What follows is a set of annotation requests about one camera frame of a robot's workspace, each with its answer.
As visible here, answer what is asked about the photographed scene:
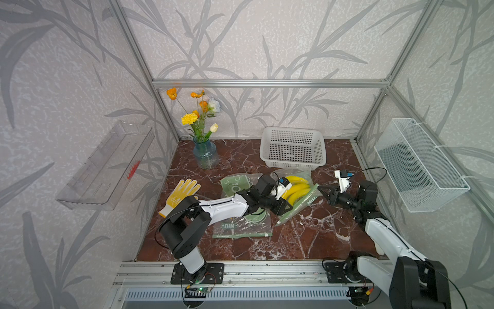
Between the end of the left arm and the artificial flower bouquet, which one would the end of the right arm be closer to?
the end of the left arm

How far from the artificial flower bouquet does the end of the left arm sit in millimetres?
360

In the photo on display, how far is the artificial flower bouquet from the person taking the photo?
34.7 inches

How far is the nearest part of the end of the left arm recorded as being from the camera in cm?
66
